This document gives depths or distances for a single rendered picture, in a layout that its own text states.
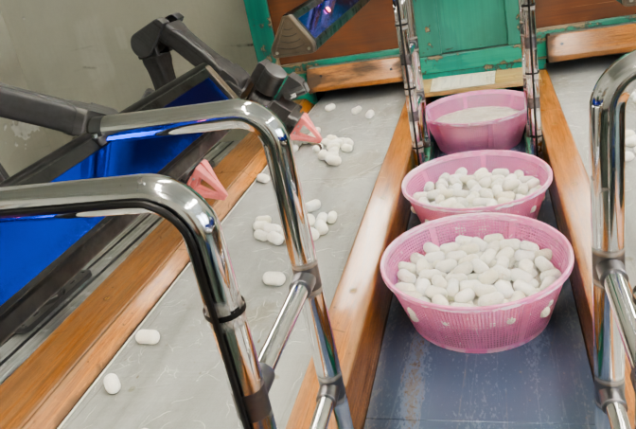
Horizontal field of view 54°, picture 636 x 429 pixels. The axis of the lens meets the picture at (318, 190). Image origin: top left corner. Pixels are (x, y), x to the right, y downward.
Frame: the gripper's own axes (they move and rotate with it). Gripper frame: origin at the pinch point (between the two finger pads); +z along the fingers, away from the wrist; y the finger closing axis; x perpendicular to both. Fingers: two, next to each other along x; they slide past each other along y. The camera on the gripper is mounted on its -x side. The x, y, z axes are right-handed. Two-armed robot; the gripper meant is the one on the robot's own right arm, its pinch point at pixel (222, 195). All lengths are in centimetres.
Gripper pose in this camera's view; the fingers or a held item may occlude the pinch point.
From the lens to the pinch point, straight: 117.6
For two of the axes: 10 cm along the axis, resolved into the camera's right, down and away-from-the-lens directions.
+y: 2.3, -4.1, 8.8
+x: -4.8, 7.4, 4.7
